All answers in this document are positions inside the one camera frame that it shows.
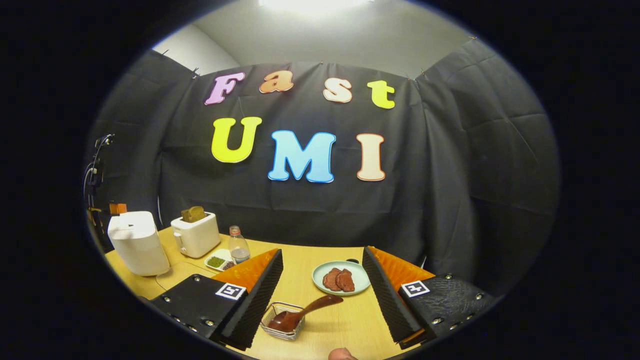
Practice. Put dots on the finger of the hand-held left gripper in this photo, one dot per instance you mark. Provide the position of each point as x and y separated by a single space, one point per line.
118 208

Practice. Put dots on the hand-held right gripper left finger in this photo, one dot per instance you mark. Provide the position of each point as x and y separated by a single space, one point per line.
260 300

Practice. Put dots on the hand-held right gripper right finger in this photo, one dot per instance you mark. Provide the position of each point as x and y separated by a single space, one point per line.
385 300

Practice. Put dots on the white rice cooker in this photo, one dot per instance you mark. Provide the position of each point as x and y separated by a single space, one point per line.
137 245

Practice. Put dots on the brown wooden spoon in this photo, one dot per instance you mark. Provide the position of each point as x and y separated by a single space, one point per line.
310 310

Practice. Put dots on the pale green plate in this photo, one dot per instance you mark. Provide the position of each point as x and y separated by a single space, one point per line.
362 280

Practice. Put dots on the pile of dark beans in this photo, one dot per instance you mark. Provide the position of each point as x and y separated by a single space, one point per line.
228 265

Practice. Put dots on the clear plastic bottle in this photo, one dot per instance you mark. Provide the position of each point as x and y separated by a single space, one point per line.
240 250

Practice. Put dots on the pile of green beans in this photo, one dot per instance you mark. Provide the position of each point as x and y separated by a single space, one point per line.
216 262

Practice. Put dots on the white divided dish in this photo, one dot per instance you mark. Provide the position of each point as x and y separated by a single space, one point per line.
220 254

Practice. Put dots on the brown bread slice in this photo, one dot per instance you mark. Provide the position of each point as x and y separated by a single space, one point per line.
193 214

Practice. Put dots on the white toaster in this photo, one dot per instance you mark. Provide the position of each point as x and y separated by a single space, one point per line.
197 237

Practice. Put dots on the small metal cloth clip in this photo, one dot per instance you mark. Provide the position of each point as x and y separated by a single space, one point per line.
195 73

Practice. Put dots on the large ceiling light panel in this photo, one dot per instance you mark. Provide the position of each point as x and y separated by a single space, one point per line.
315 4

